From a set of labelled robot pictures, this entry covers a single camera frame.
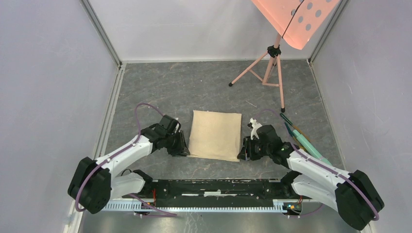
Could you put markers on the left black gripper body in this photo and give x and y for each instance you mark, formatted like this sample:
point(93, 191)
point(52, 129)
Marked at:
point(169, 137)

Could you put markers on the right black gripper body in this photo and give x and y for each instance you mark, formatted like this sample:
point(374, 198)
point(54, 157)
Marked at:
point(258, 150)

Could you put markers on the beige cloth napkin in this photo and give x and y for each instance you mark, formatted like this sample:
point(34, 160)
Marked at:
point(215, 135)

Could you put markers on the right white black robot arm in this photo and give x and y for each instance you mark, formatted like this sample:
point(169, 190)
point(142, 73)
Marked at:
point(351, 194)

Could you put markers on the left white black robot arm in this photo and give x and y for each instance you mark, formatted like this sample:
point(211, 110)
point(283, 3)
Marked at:
point(96, 181)

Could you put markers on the gold spoon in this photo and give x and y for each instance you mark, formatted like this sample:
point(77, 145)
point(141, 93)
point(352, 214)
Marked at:
point(296, 128)

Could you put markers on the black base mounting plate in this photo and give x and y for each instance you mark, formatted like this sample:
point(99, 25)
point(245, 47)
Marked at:
point(218, 193)

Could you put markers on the pink music stand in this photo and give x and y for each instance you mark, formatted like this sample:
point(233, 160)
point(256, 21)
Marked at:
point(295, 22)

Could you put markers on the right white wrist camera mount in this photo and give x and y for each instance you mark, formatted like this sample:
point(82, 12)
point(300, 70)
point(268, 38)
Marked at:
point(254, 126)

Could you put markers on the white slotted cable duct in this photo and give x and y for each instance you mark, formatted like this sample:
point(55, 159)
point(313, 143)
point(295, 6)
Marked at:
point(136, 206)

